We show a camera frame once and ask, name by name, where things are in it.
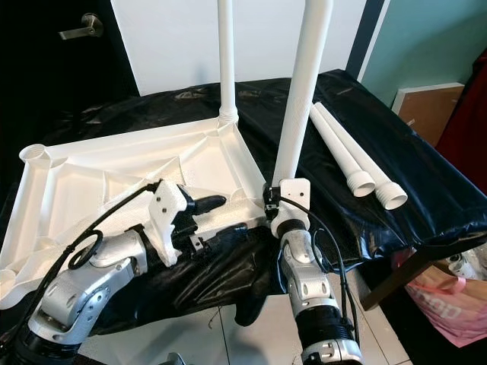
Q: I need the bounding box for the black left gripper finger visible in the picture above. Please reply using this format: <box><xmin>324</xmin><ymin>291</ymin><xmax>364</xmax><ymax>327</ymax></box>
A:
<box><xmin>198</xmin><ymin>222</ymin><xmax>248</xmax><ymax>252</ymax></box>
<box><xmin>189</xmin><ymin>194</ymin><xmax>228</xmax><ymax>215</ymax></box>

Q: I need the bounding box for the white plastic table top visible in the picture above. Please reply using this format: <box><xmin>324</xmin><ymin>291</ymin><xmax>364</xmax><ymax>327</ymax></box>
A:
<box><xmin>0</xmin><ymin>114</ymin><xmax>279</xmax><ymax>311</ymax></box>

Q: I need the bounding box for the white plastic table leg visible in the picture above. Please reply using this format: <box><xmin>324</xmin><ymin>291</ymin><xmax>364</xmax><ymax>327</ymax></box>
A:
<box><xmin>216</xmin><ymin>0</ymin><xmax>240</xmax><ymax>129</ymax></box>
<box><xmin>318</xmin><ymin>103</ymin><xmax>409</xmax><ymax>211</ymax></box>
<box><xmin>272</xmin><ymin>0</ymin><xmax>334</xmax><ymax>191</ymax></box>
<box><xmin>309</xmin><ymin>103</ymin><xmax>376</xmax><ymax>198</ymax></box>

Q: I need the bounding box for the brown wooden table leg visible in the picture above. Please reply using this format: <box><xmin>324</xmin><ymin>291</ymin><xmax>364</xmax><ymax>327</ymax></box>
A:
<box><xmin>359</xmin><ymin>236</ymin><xmax>487</xmax><ymax>311</ymax></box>

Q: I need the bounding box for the black plastic table cover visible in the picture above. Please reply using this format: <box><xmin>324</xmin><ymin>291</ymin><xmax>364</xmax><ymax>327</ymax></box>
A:
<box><xmin>0</xmin><ymin>68</ymin><xmax>487</xmax><ymax>358</ymax></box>

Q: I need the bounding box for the brown board with white edge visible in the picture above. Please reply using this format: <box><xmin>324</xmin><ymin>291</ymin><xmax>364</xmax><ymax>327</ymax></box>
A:
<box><xmin>392</xmin><ymin>82</ymin><xmax>466</xmax><ymax>145</ymax></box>

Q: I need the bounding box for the pink plastic bag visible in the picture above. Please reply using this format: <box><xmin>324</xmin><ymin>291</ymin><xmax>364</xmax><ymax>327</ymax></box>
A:
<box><xmin>396</xmin><ymin>255</ymin><xmax>487</xmax><ymax>349</ymax></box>

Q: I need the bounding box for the black door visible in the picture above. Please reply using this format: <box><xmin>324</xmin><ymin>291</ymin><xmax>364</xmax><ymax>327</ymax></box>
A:
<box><xmin>0</xmin><ymin>0</ymin><xmax>142</xmax><ymax>221</ymax></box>

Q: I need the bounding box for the dark red cloth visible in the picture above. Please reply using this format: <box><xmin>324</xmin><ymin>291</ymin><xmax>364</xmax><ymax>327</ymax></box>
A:
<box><xmin>447</xmin><ymin>49</ymin><xmax>487</xmax><ymax>176</ymax></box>

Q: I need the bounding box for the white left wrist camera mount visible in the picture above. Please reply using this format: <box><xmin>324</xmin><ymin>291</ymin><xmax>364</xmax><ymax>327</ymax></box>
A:
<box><xmin>148</xmin><ymin>181</ymin><xmax>195</xmax><ymax>268</ymax></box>

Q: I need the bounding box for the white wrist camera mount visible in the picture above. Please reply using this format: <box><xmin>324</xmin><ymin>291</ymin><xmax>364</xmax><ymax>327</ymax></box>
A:
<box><xmin>148</xmin><ymin>181</ymin><xmax>195</xmax><ymax>268</ymax></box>
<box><xmin>274</xmin><ymin>179</ymin><xmax>311</xmax><ymax>229</ymax></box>

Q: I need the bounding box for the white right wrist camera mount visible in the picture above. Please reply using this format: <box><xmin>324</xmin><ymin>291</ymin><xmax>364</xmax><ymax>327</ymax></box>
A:
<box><xmin>274</xmin><ymin>179</ymin><xmax>311</xmax><ymax>229</ymax></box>

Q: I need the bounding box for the silver door lever handle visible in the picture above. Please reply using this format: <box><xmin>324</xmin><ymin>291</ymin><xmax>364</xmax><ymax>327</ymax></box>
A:
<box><xmin>59</xmin><ymin>13</ymin><xmax>103</xmax><ymax>41</ymax></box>

